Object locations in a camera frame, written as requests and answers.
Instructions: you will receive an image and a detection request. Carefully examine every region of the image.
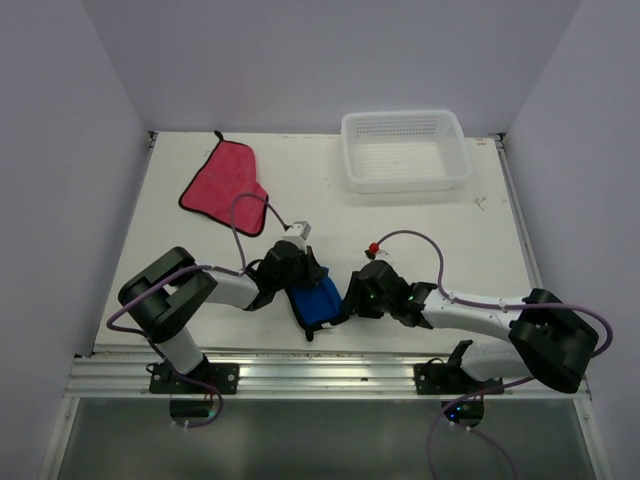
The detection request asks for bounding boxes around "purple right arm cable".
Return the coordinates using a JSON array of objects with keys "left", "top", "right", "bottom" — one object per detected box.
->
[{"left": 377, "top": 229, "right": 615, "bottom": 480}]

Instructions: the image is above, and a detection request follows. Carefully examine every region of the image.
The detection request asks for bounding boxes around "white perforated plastic basket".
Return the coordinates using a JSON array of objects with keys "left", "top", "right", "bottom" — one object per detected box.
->
[{"left": 341, "top": 110, "right": 473, "bottom": 194}]

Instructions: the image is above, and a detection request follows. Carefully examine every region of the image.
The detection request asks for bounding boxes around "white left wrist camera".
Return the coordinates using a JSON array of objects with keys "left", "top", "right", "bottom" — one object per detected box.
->
[{"left": 282, "top": 221, "right": 311, "bottom": 252}]

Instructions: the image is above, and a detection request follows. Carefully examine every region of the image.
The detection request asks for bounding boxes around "red microfiber towel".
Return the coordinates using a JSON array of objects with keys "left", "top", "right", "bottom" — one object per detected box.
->
[{"left": 178, "top": 131, "right": 268, "bottom": 227}]

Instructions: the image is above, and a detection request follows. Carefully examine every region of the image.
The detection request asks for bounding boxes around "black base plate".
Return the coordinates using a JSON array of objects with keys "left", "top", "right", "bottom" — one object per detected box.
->
[
  {"left": 413, "top": 361, "right": 503, "bottom": 395},
  {"left": 146, "top": 361, "right": 240, "bottom": 395}
]

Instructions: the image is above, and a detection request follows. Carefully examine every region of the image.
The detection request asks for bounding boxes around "aluminium mounting rail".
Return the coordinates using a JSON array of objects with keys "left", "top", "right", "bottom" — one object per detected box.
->
[{"left": 64, "top": 349, "right": 591, "bottom": 399}]

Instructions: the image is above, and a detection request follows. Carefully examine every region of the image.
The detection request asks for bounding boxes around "blue microfiber towel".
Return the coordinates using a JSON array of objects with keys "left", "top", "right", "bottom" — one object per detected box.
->
[{"left": 285, "top": 267, "right": 348, "bottom": 342}]

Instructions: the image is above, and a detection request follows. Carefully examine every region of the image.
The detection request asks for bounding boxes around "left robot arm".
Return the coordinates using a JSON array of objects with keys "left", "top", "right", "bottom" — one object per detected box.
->
[{"left": 118, "top": 240, "right": 328, "bottom": 393}]

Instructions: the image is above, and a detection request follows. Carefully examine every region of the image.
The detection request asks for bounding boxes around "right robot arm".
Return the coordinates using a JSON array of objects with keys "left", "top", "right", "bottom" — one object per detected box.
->
[{"left": 341, "top": 260, "right": 599, "bottom": 393}]

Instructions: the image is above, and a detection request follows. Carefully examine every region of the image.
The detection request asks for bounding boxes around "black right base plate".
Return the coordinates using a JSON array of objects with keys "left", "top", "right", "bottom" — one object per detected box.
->
[{"left": 413, "top": 361, "right": 503, "bottom": 395}]

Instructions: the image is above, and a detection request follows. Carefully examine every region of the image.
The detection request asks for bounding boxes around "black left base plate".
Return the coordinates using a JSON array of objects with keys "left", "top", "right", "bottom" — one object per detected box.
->
[{"left": 146, "top": 361, "right": 240, "bottom": 395}]

